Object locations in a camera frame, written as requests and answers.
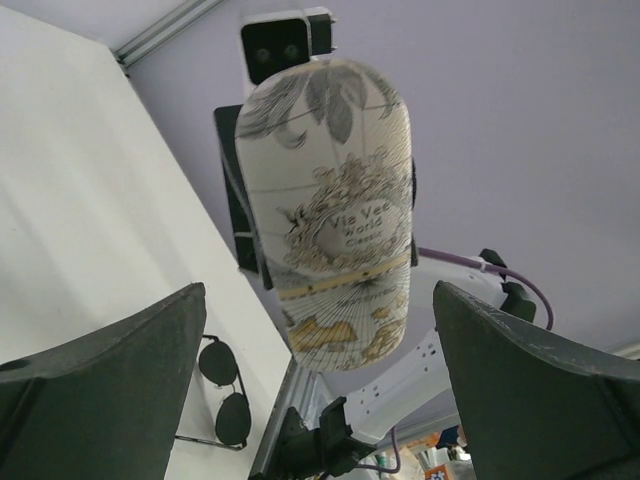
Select map print glasses case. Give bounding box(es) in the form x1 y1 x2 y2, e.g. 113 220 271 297
235 59 413 372

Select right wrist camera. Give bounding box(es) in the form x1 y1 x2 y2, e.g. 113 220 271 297
239 1 336 95

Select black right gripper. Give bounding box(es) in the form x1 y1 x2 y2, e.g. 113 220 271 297
213 103 420 290

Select black aviator sunglasses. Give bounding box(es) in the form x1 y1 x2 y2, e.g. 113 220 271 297
174 334 252 451

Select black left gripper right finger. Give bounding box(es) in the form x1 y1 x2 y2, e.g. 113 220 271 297
433 281 639 479

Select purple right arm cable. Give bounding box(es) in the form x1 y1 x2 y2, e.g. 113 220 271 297
357 246 556 474

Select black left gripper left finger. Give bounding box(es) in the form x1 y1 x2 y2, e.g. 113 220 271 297
1 283 206 479

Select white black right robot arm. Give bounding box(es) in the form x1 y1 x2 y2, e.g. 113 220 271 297
213 105 639 479

